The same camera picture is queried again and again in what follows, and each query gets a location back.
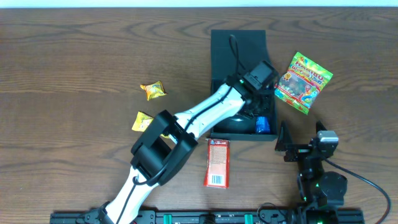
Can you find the small Pringles can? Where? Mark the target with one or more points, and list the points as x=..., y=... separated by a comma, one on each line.
x=237, y=124

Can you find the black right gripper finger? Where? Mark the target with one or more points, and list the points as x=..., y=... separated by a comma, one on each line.
x=320, y=126
x=284, y=140

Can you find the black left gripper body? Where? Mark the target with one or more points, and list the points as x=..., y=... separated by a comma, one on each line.
x=262, y=103

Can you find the lower yellow candy packet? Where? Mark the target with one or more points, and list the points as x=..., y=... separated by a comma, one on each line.
x=142, y=122

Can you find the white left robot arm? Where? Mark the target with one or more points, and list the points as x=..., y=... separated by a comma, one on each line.
x=168, y=142

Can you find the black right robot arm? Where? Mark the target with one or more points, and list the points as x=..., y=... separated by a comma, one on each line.
x=319, y=189

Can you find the upper yellow candy packet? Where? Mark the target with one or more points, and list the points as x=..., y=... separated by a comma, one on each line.
x=154, y=90

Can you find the red snack box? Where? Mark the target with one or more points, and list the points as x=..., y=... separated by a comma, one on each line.
x=217, y=171

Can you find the blue cookie packet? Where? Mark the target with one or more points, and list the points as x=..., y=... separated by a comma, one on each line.
x=262, y=125

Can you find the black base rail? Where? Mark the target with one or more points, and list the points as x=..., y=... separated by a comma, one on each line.
x=247, y=217

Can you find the yellow candy packet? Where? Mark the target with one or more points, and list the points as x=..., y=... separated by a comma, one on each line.
x=142, y=122
x=154, y=90

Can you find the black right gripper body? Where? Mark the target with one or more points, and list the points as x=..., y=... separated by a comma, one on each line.
x=308, y=168

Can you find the Haribo gummy worms bag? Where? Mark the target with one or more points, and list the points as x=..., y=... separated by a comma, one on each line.
x=302, y=83

